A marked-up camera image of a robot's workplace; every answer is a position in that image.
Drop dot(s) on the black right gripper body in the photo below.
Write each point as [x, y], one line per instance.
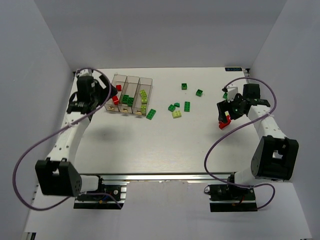
[229, 110]

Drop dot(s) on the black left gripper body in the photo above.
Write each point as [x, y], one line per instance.
[104, 91]

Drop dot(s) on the red lego bricks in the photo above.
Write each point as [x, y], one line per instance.
[222, 125]

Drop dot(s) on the red rounded lego brick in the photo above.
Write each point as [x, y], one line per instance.
[115, 100]

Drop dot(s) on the lime 2x3 lego brick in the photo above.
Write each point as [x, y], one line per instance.
[143, 93]

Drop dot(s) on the lime 2x2 lego brick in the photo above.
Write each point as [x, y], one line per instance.
[143, 109]
[144, 100]

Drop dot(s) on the small red lego brick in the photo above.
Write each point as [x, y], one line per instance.
[118, 87]

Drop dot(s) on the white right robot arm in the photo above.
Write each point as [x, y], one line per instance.
[275, 156]

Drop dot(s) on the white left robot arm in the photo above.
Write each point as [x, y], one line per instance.
[56, 174]

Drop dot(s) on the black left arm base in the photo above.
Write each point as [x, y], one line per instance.
[106, 197]

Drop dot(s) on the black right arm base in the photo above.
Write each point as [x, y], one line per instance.
[225, 198]

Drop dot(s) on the blue table label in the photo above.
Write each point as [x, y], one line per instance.
[233, 69]

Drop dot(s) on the smoky clear left container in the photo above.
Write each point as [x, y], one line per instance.
[118, 79]

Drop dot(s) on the smoky clear middle container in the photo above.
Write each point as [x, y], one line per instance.
[130, 88]

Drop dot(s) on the lime rounded lego brick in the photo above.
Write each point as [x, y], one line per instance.
[176, 114]

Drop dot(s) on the green 2x2 lego brick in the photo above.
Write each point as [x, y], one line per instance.
[171, 108]

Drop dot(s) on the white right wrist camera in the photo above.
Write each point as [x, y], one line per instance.
[232, 91]

